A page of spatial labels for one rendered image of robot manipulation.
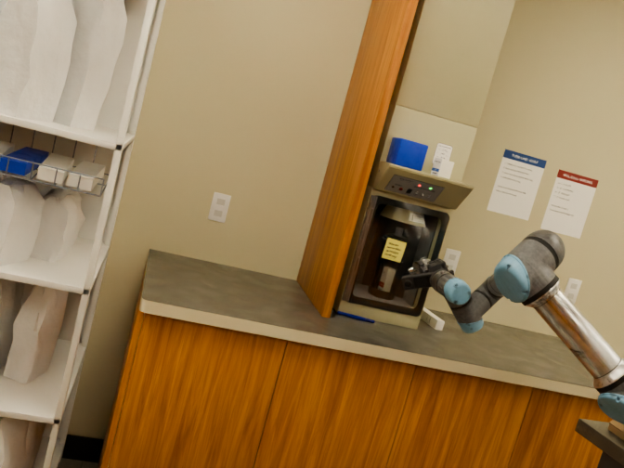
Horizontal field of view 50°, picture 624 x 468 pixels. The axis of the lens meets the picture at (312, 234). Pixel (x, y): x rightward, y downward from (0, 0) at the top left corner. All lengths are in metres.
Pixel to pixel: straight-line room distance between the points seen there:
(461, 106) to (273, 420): 1.26
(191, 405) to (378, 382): 0.61
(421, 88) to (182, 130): 0.93
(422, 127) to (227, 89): 0.79
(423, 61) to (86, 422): 1.95
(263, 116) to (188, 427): 1.23
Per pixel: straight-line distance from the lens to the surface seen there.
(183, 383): 2.14
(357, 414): 2.28
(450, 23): 2.44
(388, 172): 2.27
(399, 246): 2.41
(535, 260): 1.82
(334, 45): 2.75
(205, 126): 2.67
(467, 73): 2.46
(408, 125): 2.38
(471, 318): 2.16
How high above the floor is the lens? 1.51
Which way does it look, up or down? 8 degrees down
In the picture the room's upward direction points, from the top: 15 degrees clockwise
